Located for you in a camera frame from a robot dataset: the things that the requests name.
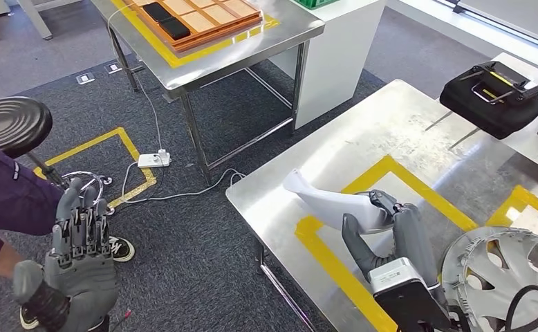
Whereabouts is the black stool chrome base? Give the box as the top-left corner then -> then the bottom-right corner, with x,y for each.
0,96 -> 114,216

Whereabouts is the thin red-tipped wire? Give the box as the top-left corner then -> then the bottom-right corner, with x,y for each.
111,310 -> 133,329

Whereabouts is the black flat pad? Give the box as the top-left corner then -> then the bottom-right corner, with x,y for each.
142,2 -> 174,23
158,17 -> 192,42

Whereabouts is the white table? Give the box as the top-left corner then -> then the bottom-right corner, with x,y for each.
493,51 -> 538,181

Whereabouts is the white power strip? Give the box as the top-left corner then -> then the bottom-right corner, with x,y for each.
137,149 -> 172,169

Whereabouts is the white plastic part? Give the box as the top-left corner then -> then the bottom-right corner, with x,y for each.
282,169 -> 395,235

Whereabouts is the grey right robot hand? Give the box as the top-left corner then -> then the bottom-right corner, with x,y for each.
341,189 -> 442,282

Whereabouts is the white power cable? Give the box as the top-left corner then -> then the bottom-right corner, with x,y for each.
107,4 -> 165,154

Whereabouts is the black padded case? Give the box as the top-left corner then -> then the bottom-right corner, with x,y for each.
439,60 -> 538,140

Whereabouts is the small yellow tape rectangle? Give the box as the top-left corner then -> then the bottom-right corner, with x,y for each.
295,154 -> 480,332

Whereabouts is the green plastic crate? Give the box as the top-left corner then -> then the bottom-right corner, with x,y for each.
293,0 -> 342,10

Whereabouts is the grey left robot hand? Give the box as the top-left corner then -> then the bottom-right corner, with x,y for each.
12,176 -> 120,332

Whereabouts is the person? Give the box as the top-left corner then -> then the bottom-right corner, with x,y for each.
0,127 -> 136,331

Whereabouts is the steel workbench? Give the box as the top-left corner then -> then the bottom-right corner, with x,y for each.
225,78 -> 538,332

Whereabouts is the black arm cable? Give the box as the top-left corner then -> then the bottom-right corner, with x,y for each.
502,284 -> 538,332

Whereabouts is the large yellow tape square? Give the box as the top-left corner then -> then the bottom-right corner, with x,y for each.
485,184 -> 538,230

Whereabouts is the steel side table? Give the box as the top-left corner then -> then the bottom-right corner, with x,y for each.
90,0 -> 326,185

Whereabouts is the grey power cable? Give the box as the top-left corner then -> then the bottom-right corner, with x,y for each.
121,161 -> 247,205

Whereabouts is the grey wheel hubcap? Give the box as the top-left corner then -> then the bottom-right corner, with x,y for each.
440,226 -> 538,332

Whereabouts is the white cabinet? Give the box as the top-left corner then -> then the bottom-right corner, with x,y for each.
268,0 -> 388,131

